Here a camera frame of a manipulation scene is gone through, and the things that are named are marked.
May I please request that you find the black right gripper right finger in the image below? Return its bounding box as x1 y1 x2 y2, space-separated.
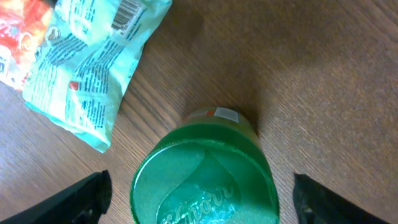
293 174 388 224

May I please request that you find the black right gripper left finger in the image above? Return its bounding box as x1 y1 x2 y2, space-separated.
1 170 112 224

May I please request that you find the teal snack packet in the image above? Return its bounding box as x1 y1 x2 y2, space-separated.
22 0 172 152

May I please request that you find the green lidded jar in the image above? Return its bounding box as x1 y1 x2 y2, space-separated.
130 107 280 224

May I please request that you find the small orange carton box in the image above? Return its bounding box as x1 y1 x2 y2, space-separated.
1 0 55 90

